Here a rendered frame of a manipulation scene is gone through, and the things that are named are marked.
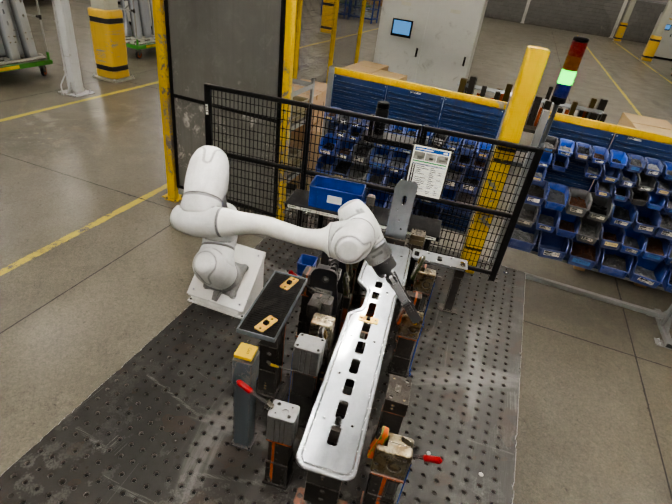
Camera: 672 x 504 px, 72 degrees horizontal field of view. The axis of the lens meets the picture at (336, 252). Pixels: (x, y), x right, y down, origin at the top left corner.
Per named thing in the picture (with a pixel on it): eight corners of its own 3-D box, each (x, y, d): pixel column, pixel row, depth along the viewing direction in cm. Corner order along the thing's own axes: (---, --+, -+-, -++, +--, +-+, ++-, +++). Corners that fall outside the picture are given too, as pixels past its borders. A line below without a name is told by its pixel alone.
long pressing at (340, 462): (363, 487, 131) (363, 484, 130) (288, 464, 134) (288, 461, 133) (412, 249, 246) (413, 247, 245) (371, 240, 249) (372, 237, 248)
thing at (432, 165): (440, 201, 265) (454, 150, 248) (401, 193, 268) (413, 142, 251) (440, 200, 266) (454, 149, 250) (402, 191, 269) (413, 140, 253)
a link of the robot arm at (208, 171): (202, 250, 224) (210, 208, 229) (236, 254, 226) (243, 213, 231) (174, 191, 150) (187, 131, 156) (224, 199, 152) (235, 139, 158)
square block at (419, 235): (411, 291, 263) (425, 237, 244) (397, 287, 264) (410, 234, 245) (412, 283, 270) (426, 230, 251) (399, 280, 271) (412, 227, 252)
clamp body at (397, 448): (395, 531, 150) (419, 465, 131) (351, 517, 152) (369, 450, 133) (399, 500, 159) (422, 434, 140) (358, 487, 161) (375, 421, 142)
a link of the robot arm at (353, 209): (359, 247, 152) (353, 259, 140) (335, 207, 150) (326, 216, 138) (388, 232, 149) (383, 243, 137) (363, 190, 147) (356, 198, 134)
